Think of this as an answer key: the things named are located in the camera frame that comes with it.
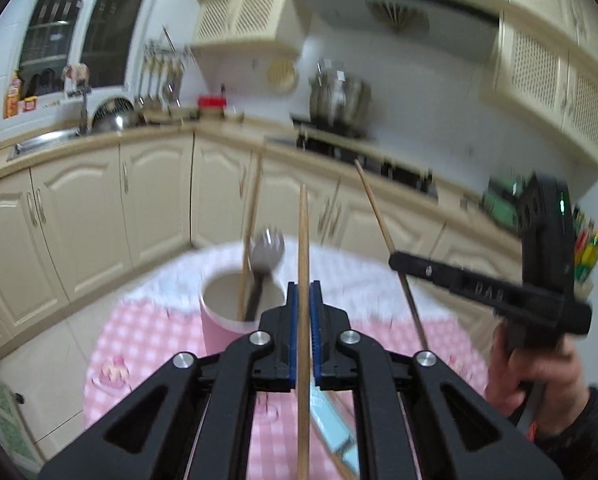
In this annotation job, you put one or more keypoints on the cream upper wall cabinets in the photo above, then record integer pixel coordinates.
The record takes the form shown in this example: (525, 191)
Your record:
(554, 75)

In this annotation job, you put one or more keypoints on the steel pot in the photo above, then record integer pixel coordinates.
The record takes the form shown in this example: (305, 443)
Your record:
(339, 95)

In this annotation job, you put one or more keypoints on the colourful utensil holder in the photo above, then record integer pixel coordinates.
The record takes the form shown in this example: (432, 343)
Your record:
(586, 250)

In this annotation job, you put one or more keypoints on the kitchen window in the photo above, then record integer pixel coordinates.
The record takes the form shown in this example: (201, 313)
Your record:
(104, 20)

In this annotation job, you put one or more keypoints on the round yellow wall fixture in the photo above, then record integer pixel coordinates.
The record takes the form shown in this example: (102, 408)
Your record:
(282, 74)

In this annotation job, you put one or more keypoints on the green crate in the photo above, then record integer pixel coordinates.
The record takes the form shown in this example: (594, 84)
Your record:
(501, 200)

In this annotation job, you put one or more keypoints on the white fluffy cloth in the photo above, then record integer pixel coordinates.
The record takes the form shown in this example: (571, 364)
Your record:
(194, 265)

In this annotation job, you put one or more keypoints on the cream lattice upper cabinet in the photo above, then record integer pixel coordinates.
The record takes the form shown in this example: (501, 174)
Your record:
(244, 15)

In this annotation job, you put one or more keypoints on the range hood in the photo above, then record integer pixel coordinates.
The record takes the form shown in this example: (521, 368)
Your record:
(379, 15)

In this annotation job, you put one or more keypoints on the pink checkered tablecloth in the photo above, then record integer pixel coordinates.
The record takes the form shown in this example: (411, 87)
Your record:
(144, 330)

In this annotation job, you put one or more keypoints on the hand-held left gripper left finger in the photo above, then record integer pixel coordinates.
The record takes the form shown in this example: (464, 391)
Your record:
(292, 340)

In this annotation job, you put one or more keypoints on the steel sink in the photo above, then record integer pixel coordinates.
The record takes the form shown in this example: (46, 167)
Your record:
(44, 142)

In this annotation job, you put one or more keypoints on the green floor mat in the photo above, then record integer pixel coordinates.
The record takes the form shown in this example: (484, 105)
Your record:
(4, 410)

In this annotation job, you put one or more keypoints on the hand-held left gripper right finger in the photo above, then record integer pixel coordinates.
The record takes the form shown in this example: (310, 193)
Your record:
(316, 340)

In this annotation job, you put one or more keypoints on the small red yellow box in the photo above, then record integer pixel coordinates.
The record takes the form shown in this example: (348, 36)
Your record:
(31, 104)

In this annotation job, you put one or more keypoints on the pink cup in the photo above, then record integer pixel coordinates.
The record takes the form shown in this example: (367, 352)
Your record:
(214, 330)

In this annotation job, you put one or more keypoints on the steel colander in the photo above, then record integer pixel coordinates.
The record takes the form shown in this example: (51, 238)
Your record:
(114, 117)

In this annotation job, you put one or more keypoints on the hanging utensil rack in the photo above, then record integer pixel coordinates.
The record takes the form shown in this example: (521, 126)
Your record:
(166, 70)

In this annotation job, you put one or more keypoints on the light blue utensil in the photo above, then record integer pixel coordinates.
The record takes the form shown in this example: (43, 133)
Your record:
(329, 425)

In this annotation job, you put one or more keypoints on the person's right hand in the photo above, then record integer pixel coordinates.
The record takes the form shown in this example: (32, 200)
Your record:
(554, 380)

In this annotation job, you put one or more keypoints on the orange bottle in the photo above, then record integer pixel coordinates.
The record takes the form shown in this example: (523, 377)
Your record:
(12, 100)

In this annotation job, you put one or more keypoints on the person's right forearm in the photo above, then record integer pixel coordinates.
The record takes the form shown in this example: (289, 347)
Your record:
(579, 442)

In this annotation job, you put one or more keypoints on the black gas stove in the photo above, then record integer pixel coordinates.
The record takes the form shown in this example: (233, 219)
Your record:
(369, 160)

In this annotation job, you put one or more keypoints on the cream lower kitchen cabinets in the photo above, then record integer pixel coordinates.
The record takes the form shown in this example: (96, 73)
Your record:
(79, 220)

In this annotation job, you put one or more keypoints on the steel faucet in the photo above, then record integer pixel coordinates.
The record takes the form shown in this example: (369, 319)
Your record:
(83, 105)

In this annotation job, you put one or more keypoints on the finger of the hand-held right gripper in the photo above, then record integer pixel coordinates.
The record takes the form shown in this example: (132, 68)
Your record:
(454, 277)

